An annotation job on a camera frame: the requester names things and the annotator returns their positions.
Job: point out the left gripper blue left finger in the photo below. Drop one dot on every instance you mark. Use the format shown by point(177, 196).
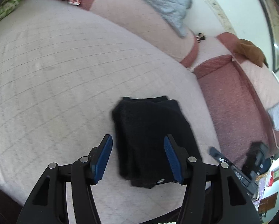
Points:
point(47, 201)

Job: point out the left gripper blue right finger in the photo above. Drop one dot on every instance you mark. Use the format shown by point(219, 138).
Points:
point(213, 194)

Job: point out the black pants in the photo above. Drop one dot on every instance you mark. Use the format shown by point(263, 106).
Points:
point(140, 127)

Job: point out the brown cloth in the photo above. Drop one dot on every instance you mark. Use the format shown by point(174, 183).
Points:
point(253, 53)

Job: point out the small black white toy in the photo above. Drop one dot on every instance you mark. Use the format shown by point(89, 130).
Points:
point(200, 37)

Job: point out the pink bolster pillow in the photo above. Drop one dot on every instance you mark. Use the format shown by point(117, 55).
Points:
point(141, 19)

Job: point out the red corduroy cushion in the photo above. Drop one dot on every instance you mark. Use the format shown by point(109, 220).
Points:
point(238, 94)

